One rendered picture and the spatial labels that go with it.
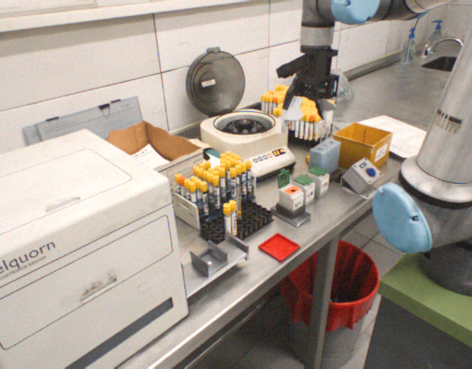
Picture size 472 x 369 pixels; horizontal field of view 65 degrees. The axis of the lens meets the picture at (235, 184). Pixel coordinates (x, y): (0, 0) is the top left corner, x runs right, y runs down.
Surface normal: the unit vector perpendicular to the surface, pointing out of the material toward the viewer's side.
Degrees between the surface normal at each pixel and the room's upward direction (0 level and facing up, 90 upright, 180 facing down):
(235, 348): 0
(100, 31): 90
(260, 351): 0
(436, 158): 90
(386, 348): 90
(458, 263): 71
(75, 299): 90
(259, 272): 0
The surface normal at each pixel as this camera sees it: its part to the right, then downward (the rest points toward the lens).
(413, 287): 0.00, -0.87
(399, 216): -0.95, 0.26
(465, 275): -0.47, 0.15
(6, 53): 0.69, 0.36
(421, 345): -0.72, 0.37
